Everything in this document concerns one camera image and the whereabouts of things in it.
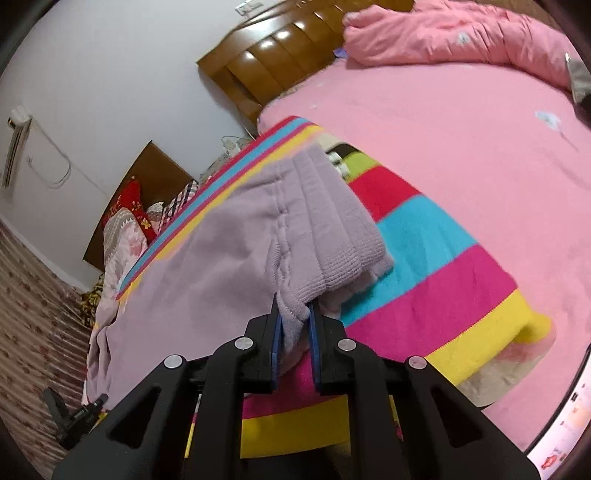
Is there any pink bed sheet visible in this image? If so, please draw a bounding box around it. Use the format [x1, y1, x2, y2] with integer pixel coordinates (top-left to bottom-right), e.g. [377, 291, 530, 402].
[256, 60, 591, 453]

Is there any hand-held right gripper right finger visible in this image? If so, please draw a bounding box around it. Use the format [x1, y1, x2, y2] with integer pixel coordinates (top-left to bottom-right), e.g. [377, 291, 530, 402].
[307, 301, 542, 480]

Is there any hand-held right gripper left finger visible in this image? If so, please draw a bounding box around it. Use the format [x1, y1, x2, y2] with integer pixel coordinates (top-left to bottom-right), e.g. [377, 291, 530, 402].
[51, 295, 282, 480]

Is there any rainbow striped blanket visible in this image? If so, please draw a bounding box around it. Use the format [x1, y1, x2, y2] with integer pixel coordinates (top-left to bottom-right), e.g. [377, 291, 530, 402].
[115, 115, 555, 460]

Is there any brown floral curtain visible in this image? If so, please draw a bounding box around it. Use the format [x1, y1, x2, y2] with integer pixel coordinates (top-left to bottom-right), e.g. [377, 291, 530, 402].
[0, 219, 100, 467]

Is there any red patterned pillow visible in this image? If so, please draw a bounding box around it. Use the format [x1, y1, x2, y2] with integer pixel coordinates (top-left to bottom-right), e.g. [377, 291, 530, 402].
[102, 178, 158, 245]

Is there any pink quilt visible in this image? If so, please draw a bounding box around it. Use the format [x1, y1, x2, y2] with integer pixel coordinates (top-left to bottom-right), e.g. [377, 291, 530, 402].
[342, 0, 578, 90]

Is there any nightstand with patterned cover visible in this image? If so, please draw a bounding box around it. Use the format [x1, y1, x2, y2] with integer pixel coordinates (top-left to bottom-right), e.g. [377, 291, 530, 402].
[198, 152, 245, 185]

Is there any pink floral pillow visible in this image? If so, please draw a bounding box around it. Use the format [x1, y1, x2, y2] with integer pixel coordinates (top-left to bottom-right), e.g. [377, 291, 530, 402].
[104, 208, 151, 287]

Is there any small flat wooden headboard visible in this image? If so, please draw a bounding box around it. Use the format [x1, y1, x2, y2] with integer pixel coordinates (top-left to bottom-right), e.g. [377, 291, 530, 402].
[83, 141, 195, 273]

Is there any large glossy wooden headboard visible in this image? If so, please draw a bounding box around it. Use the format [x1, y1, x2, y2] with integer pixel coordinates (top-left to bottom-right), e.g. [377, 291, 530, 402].
[196, 0, 416, 125]

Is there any white air conditioner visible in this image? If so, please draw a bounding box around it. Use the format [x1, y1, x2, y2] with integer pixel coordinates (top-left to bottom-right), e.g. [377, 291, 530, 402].
[0, 105, 34, 190]

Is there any plaid cloth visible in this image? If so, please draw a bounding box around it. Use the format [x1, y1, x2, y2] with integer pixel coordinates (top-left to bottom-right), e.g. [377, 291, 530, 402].
[159, 180, 199, 222]

